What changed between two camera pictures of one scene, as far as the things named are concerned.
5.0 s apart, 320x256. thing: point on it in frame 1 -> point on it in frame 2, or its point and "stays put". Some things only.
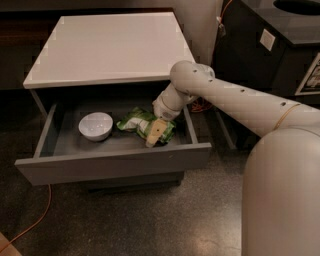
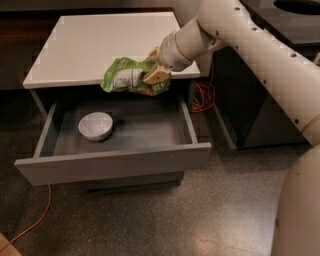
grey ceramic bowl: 95,126 stays put
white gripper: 162,110 -> 170,51
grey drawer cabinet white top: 110,63 stays put
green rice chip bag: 140,122 -> 126,73
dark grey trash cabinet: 266,47 stays put
